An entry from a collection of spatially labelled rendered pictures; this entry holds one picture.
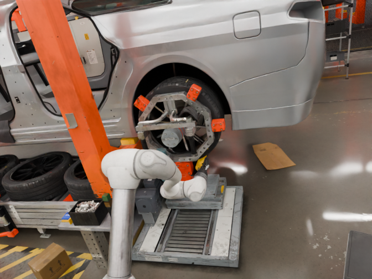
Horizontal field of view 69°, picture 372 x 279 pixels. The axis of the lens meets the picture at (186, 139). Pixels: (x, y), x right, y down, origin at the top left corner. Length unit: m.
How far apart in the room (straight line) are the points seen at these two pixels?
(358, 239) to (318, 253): 0.42
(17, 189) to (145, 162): 1.95
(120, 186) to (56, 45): 0.91
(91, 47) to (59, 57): 5.05
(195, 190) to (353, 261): 0.88
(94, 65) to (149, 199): 5.07
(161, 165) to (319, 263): 1.36
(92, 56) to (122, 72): 4.65
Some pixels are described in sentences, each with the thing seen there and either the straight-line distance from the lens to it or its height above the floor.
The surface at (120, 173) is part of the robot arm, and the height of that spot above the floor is 1.05.
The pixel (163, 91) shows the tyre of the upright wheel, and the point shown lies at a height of 1.13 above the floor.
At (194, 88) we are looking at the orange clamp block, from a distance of 1.85.
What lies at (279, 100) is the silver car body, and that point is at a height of 0.95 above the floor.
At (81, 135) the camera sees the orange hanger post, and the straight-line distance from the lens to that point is 1.87.
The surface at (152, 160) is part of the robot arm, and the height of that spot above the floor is 1.10.
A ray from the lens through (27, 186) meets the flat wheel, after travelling 2.85.
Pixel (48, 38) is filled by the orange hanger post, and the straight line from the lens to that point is 1.76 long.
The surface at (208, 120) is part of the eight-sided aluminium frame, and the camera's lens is 1.91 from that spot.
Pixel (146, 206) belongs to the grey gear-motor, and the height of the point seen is 0.32.
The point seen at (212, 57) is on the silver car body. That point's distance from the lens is 1.93.
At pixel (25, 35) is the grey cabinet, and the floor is 1.82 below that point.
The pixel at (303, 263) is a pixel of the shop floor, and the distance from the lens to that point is 2.10.
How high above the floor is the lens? 1.61
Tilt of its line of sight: 25 degrees down
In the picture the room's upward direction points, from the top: 12 degrees counter-clockwise
